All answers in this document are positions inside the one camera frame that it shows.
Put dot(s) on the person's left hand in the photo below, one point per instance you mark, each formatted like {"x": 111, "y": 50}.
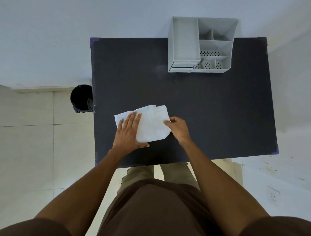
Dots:
{"x": 126, "y": 139}

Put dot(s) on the person's right hand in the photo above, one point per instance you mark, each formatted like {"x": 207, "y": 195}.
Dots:
{"x": 180, "y": 130}

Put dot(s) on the person's right thumb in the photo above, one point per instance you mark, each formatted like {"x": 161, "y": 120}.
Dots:
{"x": 168, "y": 124}

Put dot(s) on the person's left thumb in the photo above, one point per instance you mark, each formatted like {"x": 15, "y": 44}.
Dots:
{"x": 143, "y": 145}

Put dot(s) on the person's left little finger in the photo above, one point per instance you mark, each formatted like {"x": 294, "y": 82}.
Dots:
{"x": 120, "y": 124}

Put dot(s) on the person's left middle finger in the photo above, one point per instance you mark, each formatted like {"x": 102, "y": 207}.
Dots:
{"x": 132, "y": 120}

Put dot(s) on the white cloth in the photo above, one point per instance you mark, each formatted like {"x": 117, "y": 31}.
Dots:
{"x": 151, "y": 126}

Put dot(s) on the person's right forearm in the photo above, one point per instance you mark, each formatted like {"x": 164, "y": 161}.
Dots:
{"x": 223, "y": 184}

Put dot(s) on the person's left forearm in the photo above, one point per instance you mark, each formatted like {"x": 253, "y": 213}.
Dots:
{"x": 80, "y": 192}

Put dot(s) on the olive trousers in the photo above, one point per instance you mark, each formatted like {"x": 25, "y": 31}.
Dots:
{"x": 170, "y": 173}

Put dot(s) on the black waste bin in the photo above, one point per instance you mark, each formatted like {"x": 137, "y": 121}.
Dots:
{"x": 81, "y": 98}

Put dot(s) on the brown shirt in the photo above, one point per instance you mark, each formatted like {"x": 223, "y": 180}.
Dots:
{"x": 155, "y": 209}

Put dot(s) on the grey plastic desk organizer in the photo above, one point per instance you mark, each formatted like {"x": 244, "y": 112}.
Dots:
{"x": 201, "y": 46}

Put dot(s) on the white wall socket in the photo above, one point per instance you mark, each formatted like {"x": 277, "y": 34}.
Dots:
{"x": 273, "y": 194}

